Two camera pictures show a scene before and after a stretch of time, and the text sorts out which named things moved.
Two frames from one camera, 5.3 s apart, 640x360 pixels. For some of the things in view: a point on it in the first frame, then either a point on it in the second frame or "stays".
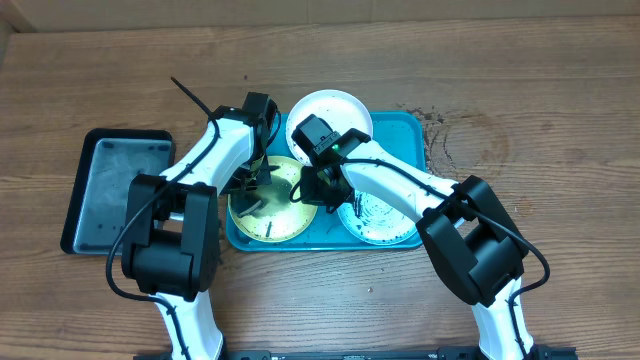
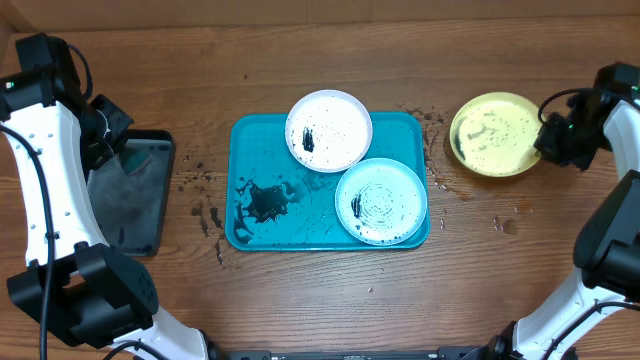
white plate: x=341 y=110 stays
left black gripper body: x=247 y=175 → x=106 y=124
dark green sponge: x=247 y=204 → x=133 y=158
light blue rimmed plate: x=376 y=219 stays
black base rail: x=462 y=354 stays
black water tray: x=108 y=161 stays
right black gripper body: x=320 y=191 → x=576 y=142
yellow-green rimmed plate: x=291 y=220 → x=493 y=134
